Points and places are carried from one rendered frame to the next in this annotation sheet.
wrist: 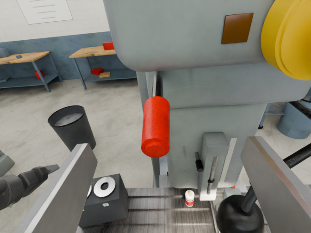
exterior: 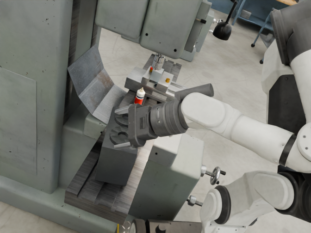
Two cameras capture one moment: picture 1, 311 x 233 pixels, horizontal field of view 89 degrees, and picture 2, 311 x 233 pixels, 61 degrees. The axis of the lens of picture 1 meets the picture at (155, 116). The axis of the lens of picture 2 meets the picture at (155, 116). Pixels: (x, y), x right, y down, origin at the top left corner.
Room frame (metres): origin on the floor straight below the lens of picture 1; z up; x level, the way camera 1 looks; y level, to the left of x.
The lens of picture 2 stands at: (0.34, 1.00, 1.80)
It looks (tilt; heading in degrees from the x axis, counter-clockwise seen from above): 38 degrees down; 265
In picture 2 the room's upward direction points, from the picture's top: 20 degrees clockwise
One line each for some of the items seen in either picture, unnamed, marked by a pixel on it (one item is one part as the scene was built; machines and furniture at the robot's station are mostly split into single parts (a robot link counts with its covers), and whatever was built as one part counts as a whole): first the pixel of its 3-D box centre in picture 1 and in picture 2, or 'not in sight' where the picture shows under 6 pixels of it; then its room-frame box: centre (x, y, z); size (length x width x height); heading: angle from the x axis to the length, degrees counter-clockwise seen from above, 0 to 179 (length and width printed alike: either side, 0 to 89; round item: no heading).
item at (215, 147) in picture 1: (209, 170); (196, 27); (0.21, -0.11, 1.44); 0.04 x 0.04 x 0.21; 84
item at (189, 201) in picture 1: (189, 197); (139, 96); (0.36, -0.11, 1.02); 0.04 x 0.04 x 0.11
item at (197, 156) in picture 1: (197, 158); (198, 19); (0.22, -0.08, 1.48); 0.06 x 0.01 x 0.01; 174
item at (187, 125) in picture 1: (201, 129); (173, 11); (0.33, -0.12, 1.47); 0.21 x 0.19 x 0.32; 84
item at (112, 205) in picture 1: (99, 199); (119, 144); (0.37, 0.30, 1.07); 0.22 x 0.12 x 0.20; 95
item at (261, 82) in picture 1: (205, 48); not in sight; (0.37, -0.13, 1.68); 0.34 x 0.24 x 0.10; 174
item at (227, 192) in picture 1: (232, 198); (157, 74); (0.31, -0.28, 1.08); 0.06 x 0.05 x 0.06; 82
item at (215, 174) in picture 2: not in sight; (209, 173); (-0.17, -0.07, 0.67); 0.16 x 0.12 x 0.12; 174
